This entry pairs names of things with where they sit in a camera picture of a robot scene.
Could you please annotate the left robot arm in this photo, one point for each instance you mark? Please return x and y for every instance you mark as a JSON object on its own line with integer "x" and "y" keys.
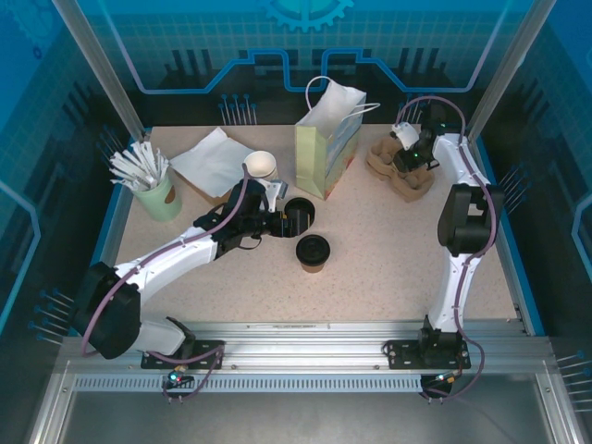
{"x": 162, "y": 263}

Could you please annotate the green straw holder cup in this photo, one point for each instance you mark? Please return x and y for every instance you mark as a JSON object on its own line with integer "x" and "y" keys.
{"x": 162, "y": 205}

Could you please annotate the aluminium frame post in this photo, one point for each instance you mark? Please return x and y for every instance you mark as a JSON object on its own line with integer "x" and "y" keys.
{"x": 105, "y": 69}
{"x": 509, "y": 69}

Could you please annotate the black cup lid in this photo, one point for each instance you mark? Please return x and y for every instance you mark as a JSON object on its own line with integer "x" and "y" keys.
{"x": 313, "y": 249}

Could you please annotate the white paper-wrapped straw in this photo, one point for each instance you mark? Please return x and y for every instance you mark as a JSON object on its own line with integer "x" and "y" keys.
{"x": 141, "y": 157}
{"x": 131, "y": 166}
{"x": 121, "y": 182}
{"x": 157, "y": 164}
{"x": 163, "y": 168}
{"x": 122, "y": 166}

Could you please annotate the stack of black cup lids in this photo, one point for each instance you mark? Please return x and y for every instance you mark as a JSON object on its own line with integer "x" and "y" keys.
{"x": 307, "y": 205}

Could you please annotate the green paper gift bag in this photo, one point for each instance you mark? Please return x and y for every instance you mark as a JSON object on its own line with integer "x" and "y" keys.
{"x": 310, "y": 157}

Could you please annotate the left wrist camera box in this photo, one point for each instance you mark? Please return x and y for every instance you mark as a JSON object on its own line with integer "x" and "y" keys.
{"x": 276, "y": 192}

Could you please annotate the brown pulp cup carrier stack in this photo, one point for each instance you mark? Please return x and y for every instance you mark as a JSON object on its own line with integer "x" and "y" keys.
{"x": 416, "y": 187}

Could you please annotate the aluminium mounting rail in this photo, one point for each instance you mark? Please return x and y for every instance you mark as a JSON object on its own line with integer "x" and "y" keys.
{"x": 300, "y": 347}

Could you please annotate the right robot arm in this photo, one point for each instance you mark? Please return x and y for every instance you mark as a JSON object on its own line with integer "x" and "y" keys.
{"x": 467, "y": 217}

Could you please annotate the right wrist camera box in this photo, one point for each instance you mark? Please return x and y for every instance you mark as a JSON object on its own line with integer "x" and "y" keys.
{"x": 407, "y": 135}

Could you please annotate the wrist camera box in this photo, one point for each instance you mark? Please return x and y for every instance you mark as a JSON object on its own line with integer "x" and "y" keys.
{"x": 407, "y": 135}
{"x": 276, "y": 192}

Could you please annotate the paper coffee cup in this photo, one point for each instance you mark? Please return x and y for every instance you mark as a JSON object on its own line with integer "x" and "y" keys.
{"x": 314, "y": 269}

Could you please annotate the blue-edged aluminium side rail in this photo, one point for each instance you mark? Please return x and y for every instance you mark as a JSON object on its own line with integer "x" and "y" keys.
{"x": 113, "y": 231}
{"x": 522, "y": 296}

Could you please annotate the white paper napkin stack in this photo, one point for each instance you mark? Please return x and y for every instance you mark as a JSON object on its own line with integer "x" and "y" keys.
{"x": 210, "y": 139}

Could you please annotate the stack of white paper cups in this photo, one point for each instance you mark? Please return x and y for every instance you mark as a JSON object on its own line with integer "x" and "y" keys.
{"x": 259, "y": 164}

